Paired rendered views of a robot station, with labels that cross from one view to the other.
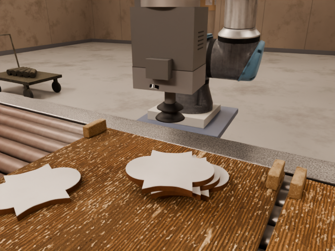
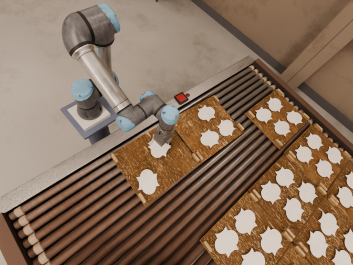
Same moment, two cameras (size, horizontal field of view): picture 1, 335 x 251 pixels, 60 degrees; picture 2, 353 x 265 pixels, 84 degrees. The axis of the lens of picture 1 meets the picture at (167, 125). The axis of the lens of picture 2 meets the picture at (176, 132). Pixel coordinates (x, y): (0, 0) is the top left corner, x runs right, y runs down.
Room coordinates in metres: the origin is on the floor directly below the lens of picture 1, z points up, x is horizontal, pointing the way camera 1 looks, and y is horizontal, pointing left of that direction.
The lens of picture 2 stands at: (0.34, 0.45, 2.05)
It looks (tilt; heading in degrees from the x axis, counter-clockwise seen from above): 62 degrees down; 270
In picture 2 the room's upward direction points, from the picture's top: 24 degrees clockwise
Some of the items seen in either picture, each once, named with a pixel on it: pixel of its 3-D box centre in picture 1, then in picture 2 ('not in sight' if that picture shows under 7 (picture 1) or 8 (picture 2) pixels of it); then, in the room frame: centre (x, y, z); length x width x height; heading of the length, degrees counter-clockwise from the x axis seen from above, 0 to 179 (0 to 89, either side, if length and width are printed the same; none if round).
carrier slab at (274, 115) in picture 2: not in sight; (278, 116); (-0.32, -0.64, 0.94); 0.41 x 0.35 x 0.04; 61
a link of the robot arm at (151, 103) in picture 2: not in sight; (150, 105); (0.50, -0.03, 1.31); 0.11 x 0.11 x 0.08; 67
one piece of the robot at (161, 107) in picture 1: (170, 108); not in sight; (0.40, 0.00, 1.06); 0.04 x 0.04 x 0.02
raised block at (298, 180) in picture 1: (298, 182); not in sight; (0.38, -0.20, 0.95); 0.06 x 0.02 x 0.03; 148
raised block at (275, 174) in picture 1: (275, 174); not in sight; (0.41, -0.18, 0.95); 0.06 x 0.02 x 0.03; 150
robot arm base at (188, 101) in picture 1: (190, 92); (88, 105); (0.91, -0.07, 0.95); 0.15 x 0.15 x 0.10
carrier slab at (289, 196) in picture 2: not in sight; (289, 192); (-0.45, -0.09, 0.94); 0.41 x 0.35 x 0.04; 60
